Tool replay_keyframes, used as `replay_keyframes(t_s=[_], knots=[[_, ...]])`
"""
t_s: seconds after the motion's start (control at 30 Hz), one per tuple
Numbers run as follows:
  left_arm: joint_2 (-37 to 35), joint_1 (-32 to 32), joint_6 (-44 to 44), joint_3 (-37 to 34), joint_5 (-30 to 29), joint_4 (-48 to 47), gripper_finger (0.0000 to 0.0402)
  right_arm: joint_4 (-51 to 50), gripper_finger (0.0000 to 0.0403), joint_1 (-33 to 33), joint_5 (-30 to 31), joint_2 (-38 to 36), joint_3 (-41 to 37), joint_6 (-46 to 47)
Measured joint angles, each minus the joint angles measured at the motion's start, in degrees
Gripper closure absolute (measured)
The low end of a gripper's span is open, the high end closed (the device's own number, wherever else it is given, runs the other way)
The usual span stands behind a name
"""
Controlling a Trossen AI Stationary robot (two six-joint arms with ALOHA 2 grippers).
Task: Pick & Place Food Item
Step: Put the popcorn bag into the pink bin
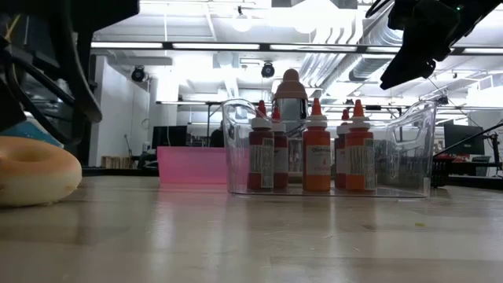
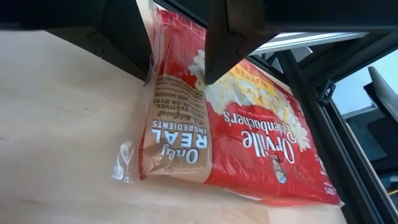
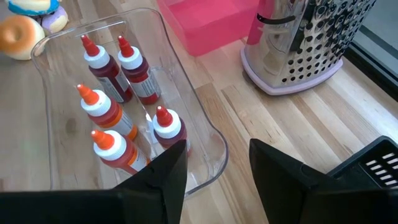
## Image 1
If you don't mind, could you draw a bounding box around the stack of wooden boards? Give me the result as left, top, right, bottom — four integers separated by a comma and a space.
101, 156, 135, 169

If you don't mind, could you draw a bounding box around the person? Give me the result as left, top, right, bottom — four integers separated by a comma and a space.
209, 121, 227, 149

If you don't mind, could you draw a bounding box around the clear plastic bin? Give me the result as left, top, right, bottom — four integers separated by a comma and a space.
221, 97, 439, 199

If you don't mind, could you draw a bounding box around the orange iced toy donut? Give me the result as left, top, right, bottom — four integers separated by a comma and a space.
0, 136, 83, 208

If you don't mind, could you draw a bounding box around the red food colouring bottle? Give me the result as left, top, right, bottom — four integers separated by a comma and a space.
334, 108, 353, 189
247, 100, 275, 190
270, 106, 290, 189

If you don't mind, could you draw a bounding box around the blue iced toy donut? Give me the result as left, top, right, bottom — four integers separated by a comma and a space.
9, 119, 64, 149

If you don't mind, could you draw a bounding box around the ceiling strip light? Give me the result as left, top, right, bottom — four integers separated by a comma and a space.
462, 47, 503, 55
270, 43, 358, 53
90, 41, 164, 50
171, 42, 261, 51
367, 46, 456, 54

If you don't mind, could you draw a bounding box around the black mesh basket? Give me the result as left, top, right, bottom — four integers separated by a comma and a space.
367, 156, 452, 188

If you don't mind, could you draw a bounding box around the black monitor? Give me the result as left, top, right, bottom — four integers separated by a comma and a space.
443, 123, 486, 156
152, 125, 189, 149

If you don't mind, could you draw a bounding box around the round ceiling lamp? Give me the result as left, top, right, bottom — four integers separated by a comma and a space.
230, 13, 253, 33

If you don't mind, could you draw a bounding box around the pink plastic tray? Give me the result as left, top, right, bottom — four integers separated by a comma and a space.
156, 145, 251, 186

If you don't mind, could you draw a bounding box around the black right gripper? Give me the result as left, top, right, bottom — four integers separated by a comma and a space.
379, 0, 461, 90

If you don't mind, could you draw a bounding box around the black ceiling spotlight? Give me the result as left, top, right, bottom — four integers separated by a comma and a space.
260, 61, 276, 79
130, 65, 147, 83

